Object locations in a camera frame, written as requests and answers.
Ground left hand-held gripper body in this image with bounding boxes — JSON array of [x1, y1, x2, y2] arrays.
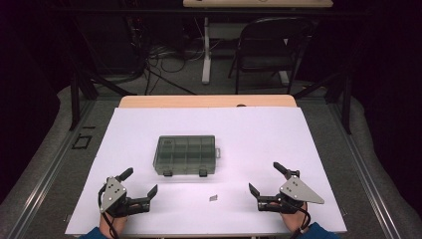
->
[[98, 175, 151, 219]]

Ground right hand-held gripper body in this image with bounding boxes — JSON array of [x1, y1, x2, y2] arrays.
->
[[257, 174, 325, 215]]

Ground clear grey compartment organizer box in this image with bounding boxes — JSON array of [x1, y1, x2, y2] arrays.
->
[[152, 134, 222, 178]]

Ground person's right hand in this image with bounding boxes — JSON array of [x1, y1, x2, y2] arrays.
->
[[281, 202, 310, 233]]

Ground person's left hand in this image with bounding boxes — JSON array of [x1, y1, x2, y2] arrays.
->
[[99, 213, 128, 239]]

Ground white board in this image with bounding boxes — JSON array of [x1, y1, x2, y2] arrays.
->
[[65, 107, 348, 237]]

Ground light wooden table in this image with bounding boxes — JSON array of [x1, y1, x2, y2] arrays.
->
[[117, 94, 298, 109]]

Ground black folding chair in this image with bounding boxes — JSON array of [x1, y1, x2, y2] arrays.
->
[[228, 17, 317, 96]]

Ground white-legged desk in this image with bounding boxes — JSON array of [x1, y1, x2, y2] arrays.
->
[[182, 0, 334, 86]]

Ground left hand-held gripper black cable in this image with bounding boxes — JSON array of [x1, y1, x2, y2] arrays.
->
[[97, 184, 120, 239]]

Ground hand-held gripper black cable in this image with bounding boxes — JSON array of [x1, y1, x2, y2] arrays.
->
[[97, 184, 120, 239], [290, 200, 313, 239]]

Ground right hand-held gripper black cable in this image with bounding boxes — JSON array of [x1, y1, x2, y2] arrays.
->
[[290, 200, 313, 239]]

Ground aluminium floor rail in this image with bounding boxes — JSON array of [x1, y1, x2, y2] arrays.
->
[[326, 103, 404, 239], [6, 99, 98, 239]]

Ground black metal frame stand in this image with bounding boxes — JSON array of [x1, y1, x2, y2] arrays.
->
[[68, 66, 137, 132], [292, 71, 353, 135]]

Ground tangle of floor cables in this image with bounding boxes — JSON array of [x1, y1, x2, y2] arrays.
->
[[128, 16, 207, 96]]

